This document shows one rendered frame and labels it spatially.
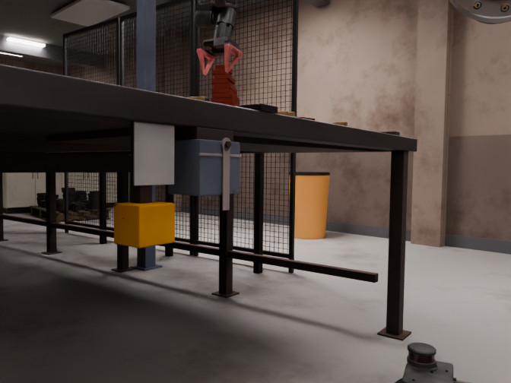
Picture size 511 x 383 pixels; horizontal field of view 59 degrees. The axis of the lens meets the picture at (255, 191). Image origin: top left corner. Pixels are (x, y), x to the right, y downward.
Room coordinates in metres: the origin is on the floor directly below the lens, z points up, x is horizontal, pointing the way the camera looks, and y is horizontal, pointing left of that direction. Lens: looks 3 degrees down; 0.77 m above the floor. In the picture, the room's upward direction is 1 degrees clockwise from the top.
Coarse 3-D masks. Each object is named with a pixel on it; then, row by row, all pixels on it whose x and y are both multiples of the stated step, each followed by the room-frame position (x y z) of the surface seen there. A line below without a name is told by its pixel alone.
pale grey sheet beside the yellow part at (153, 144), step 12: (144, 132) 0.86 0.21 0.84; (156, 132) 0.89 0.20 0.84; (168, 132) 0.91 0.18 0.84; (144, 144) 0.86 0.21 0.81; (156, 144) 0.89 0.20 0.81; (168, 144) 0.91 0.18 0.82; (144, 156) 0.86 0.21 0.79; (156, 156) 0.89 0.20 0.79; (168, 156) 0.91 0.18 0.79; (144, 168) 0.86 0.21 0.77; (156, 168) 0.89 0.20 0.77; (168, 168) 0.91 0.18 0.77; (144, 180) 0.86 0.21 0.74; (156, 180) 0.89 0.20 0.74; (168, 180) 0.91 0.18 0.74
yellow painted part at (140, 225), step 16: (144, 192) 0.88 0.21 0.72; (128, 208) 0.84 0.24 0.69; (144, 208) 0.83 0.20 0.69; (160, 208) 0.86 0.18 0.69; (128, 224) 0.84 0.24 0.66; (144, 224) 0.83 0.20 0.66; (160, 224) 0.86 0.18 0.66; (128, 240) 0.84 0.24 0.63; (144, 240) 0.83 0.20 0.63; (160, 240) 0.86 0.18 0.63
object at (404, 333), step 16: (400, 160) 2.04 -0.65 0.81; (400, 176) 2.04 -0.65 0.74; (400, 192) 2.04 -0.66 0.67; (400, 208) 2.04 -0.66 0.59; (400, 224) 2.04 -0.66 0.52; (400, 240) 2.04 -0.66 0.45; (400, 256) 2.04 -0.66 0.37; (400, 272) 2.03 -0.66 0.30; (400, 288) 2.04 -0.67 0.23; (400, 304) 2.04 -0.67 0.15; (400, 320) 2.05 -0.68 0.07; (384, 336) 2.04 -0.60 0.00; (400, 336) 2.03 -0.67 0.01
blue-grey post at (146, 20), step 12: (144, 0) 3.32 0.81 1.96; (144, 12) 3.32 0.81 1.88; (144, 24) 3.32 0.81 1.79; (144, 36) 3.32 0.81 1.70; (144, 48) 3.32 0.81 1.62; (144, 60) 3.32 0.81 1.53; (144, 72) 3.32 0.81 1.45; (144, 84) 3.32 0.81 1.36; (144, 252) 3.32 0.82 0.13; (144, 264) 3.32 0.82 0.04; (156, 264) 3.43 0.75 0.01
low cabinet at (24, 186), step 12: (12, 180) 6.93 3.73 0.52; (24, 180) 7.05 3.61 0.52; (36, 180) 7.18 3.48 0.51; (60, 180) 7.45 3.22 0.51; (72, 180) 7.60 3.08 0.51; (84, 180) 7.76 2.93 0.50; (108, 180) 8.07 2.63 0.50; (12, 192) 6.92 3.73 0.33; (24, 192) 7.05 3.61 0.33; (36, 192) 7.18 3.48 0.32; (60, 192) 7.45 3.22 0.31; (12, 204) 6.92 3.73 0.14; (24, 204) 7.05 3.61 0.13; (36, 204) 7.18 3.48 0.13; (108, 204) 8.13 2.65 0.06
